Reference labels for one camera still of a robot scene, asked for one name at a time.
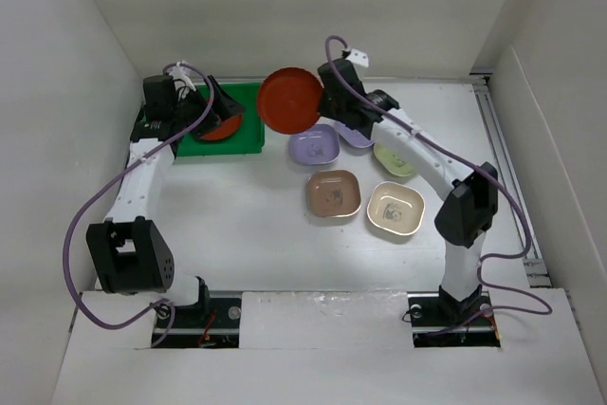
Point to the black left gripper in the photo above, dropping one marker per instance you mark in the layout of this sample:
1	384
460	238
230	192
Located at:
223	107

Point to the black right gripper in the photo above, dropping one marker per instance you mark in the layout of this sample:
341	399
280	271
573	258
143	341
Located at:
325	107

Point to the red scalloped round plate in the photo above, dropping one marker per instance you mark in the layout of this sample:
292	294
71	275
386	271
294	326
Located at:
288	100

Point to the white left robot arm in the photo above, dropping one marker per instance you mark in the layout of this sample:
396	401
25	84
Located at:
128	251

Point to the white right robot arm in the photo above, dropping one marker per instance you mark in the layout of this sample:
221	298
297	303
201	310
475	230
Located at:
469	199

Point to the green plastic bin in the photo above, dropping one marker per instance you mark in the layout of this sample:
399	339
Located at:
249	139

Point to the purple square panda dish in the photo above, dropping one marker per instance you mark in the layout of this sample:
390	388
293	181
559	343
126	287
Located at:
319	145
352	137

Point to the green square panda dish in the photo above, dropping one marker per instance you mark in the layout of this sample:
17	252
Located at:
391	162

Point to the brown square panda dish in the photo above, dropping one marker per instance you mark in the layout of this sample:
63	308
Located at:
333	194

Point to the cream square panda dish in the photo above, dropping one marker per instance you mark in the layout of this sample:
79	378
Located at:
396	208

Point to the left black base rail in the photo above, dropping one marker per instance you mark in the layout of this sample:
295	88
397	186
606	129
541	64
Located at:
216	327

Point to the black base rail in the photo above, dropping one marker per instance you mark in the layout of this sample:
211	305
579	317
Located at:
216	327
433	327

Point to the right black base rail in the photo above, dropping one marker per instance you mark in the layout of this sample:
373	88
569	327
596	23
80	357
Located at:
433	327

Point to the aluminium side rail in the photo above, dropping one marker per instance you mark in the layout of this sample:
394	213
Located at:
535	269

